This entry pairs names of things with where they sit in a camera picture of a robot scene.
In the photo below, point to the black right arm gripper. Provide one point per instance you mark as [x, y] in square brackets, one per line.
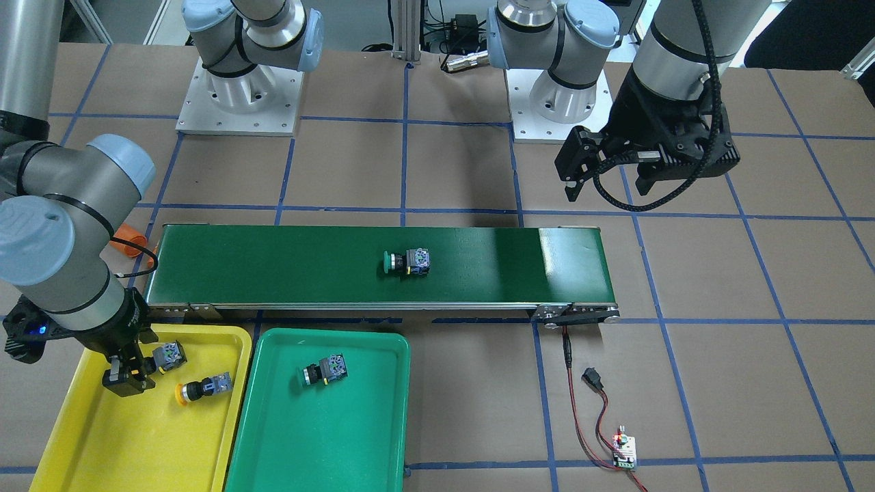
[111, 335]

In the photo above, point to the plain orange cylinder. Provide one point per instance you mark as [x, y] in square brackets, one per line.
[129, 241]

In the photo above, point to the small controller circuit board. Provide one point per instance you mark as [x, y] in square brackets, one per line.
[624, 451]

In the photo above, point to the yellow push button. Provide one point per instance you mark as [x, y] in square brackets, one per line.
[185, 393]
[166, 357]

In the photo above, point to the yellow push button front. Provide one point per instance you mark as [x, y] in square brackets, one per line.
[185, 393]

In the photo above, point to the green conveyor belt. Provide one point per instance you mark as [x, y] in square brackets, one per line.
[557, 275]

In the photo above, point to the yellow plastic tray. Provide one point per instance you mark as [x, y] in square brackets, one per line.
[148, 442]

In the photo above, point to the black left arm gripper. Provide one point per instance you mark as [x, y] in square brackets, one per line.
[629, 113]

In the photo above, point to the green push button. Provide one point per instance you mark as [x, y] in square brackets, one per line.
[412, 262]
[330, 369]

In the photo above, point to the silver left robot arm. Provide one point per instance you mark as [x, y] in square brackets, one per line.
[688, 44]

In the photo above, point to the aluminium frame post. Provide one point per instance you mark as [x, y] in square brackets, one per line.
[406, 27]

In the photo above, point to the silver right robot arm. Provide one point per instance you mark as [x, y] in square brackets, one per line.
[61, 206]

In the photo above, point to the green plastic tray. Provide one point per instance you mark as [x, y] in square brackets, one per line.
[344, 436]

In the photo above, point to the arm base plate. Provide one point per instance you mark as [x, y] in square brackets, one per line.
[266, 103]
[543, 112]

